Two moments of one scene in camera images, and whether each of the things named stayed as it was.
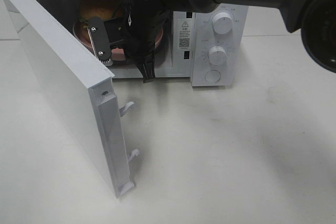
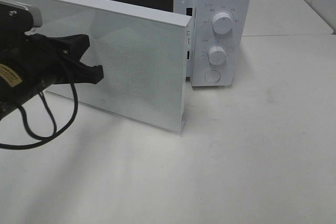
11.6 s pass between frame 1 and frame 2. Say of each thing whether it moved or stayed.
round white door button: stayed
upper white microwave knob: stayed
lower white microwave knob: stayed
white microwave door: moved
